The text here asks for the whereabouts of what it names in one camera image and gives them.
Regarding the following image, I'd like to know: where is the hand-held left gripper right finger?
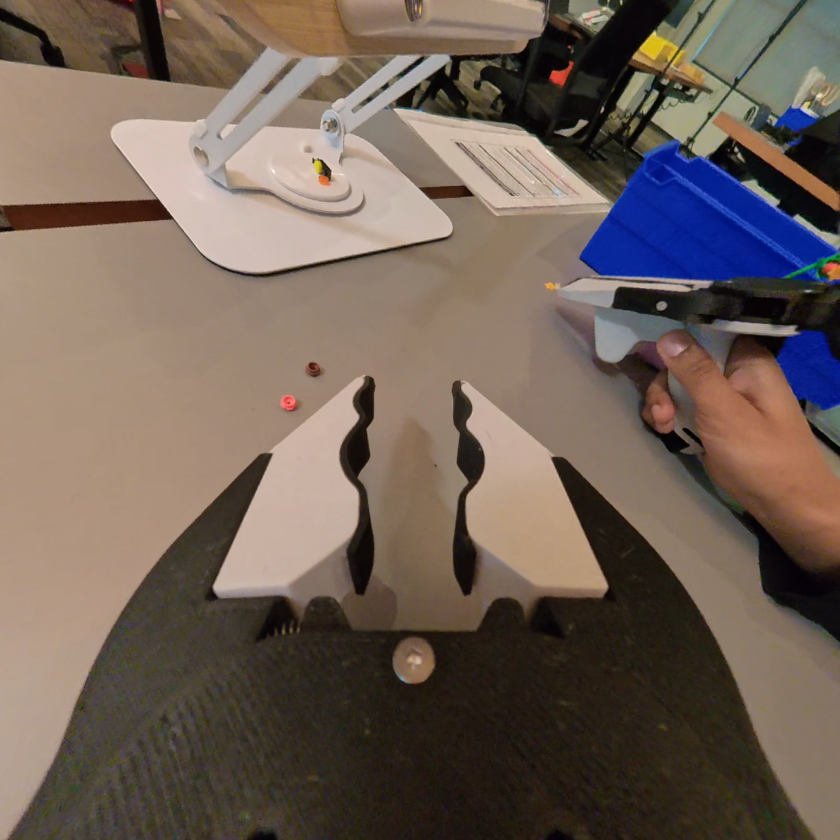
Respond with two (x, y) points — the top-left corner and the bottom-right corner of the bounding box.
(451, 379), (609, 614)

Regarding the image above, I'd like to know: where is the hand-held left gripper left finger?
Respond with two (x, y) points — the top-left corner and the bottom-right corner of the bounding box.
(212, 375), (377, 614)

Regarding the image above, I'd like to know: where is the person's right forearm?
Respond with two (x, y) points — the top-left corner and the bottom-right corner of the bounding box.
(742, 453), (840, 641)

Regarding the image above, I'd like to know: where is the wooden table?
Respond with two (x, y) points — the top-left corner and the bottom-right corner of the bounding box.
(712, 110), (840, 212)

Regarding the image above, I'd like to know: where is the black office chair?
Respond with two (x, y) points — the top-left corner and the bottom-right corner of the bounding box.
(479, 0), (673, 142)

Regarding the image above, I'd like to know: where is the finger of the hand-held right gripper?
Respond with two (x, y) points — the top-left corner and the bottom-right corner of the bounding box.
(555, 276), (716, 311)
(556, 303), (614, 358)

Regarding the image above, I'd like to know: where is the yellow parts bin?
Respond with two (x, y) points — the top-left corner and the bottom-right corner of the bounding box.
(640, 33), (688, 68)

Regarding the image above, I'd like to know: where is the laminated paper sheet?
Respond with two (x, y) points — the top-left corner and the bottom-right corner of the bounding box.
(394, 108), (613, 215)

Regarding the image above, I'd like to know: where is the white laptop stand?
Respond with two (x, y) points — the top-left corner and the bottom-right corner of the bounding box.
(110, 0), (547, 275)

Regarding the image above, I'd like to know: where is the person's right hand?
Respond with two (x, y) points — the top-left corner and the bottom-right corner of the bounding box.
(640, 330), (840, 526)

